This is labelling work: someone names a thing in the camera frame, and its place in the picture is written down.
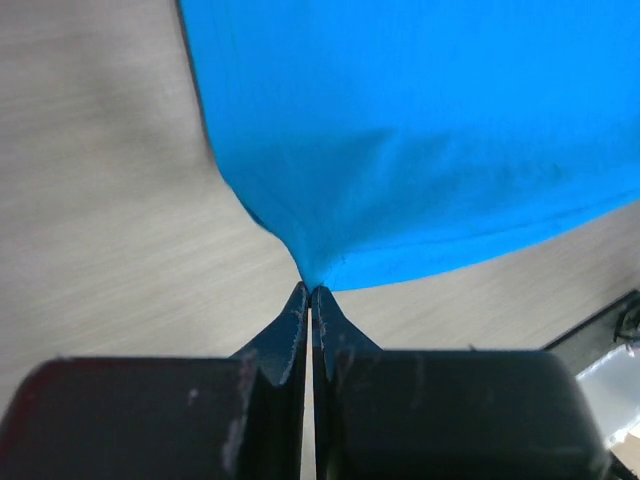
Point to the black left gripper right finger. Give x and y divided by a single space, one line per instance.
444 414

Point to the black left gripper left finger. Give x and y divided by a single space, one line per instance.
239 417

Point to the blue t-shirt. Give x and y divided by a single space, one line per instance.
386 141

